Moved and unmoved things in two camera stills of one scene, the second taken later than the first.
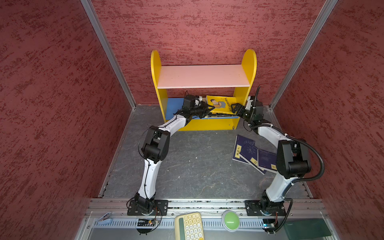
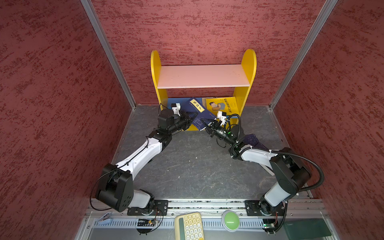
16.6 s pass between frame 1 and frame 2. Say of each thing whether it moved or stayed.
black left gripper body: moved
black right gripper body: moved
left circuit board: stayed
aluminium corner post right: stayed
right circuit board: stayed
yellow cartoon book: stayed
